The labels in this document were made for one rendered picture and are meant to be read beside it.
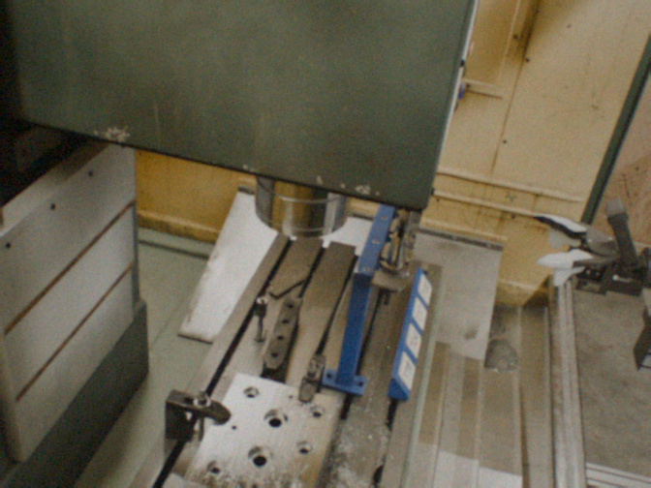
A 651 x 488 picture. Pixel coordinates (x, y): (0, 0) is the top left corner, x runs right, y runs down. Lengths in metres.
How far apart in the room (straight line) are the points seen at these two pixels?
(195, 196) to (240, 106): 1.53
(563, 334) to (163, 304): 1.23
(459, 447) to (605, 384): 1.64
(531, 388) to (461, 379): 0.23
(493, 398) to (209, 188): 1.16
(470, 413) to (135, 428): 0.86
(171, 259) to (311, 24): 1.72
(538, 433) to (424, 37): 1.35
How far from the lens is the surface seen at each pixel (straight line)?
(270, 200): 1.13
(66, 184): 1.36
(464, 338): 2.19
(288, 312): 1.76
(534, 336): 2.36
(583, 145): 2.20
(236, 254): 2.30
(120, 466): 1.88
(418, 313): 1.86
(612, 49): 2.11
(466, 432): 1.87
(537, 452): 2.01
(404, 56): 0.93
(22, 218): 1.26
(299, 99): 0.98
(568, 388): 2.02
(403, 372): 1.68
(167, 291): 2.42
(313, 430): 1.46
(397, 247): 1.48
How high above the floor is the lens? 2.08
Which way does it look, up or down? 34 degrees down
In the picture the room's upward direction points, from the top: 8 degrees clockwise
